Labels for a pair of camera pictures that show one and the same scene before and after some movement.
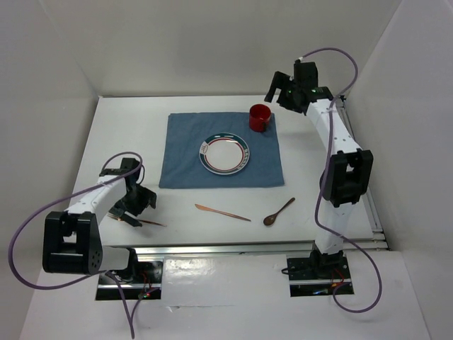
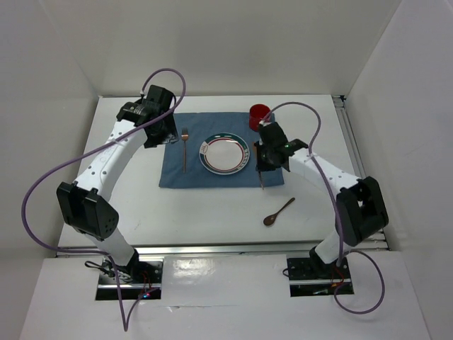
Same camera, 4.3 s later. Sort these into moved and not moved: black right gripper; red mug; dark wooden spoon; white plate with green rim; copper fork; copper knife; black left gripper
Moved: black right gripper; black left gripper; copper fork; copper knife
Not moved: dark wooden spoon; white plate with green rim; red mug
